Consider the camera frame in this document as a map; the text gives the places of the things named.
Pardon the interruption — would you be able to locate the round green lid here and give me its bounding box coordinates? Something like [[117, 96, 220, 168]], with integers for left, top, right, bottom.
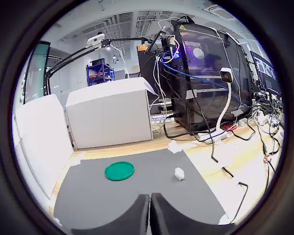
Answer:
[[104, 161, 135, 182]]

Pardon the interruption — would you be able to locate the dark grey mat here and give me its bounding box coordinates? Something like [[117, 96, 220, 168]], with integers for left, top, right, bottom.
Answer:
[[53, 148, 227, 232]]

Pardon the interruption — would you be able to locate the black glass computer case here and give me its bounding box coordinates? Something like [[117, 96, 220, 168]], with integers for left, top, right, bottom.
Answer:
[[171, 20, 253, 133]]

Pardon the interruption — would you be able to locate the blue cable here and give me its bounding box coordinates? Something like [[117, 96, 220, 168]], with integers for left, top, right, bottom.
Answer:
[[161, 51, 251, 108]]

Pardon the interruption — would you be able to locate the lit computer monitor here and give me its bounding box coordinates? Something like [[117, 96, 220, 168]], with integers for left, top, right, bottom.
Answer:
[[249, 49, 283, 96]]

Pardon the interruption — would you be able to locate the black camera cable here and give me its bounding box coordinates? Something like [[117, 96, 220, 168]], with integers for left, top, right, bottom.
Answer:
[[210, 137, 249, 225]]

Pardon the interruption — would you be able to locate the dark teal banner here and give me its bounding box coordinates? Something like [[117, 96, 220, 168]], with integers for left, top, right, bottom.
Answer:
[[19, 41, 51, 106]]

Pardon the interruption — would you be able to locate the white partition panel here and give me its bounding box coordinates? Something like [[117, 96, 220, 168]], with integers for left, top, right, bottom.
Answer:
[[65, 76, 155, 150], [12, 94, 74, 199]]

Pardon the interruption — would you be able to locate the white webcam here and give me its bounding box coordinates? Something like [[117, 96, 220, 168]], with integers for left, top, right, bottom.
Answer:
[[86, 32, 106, 46]]

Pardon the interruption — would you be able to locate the small white gooseneck camera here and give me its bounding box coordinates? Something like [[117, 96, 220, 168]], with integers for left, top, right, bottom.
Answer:
[[215, 67, 234, 134]]

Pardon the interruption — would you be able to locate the small white plastic terminal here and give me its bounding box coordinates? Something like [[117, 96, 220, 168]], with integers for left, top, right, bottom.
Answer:
[[173, 167, 185, 182]]

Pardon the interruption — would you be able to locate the white tape piece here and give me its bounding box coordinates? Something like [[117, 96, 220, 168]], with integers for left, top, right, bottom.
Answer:
[[167, 140, 184, 155], [218, 213, 230, 226], [48, 205, 64, 227], [70, 151, 87, 167]]

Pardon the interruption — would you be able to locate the black monitor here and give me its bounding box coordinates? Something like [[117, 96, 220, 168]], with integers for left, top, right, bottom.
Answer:
[[137, 44, 173, 99]]

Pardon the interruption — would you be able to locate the white power strip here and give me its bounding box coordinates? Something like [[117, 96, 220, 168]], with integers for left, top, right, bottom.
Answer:
[[197, 129, 229, 143]]

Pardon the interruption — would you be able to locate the blue storage shelf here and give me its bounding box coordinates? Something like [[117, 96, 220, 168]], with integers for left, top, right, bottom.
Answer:
[[86, 58, 115, 87]]

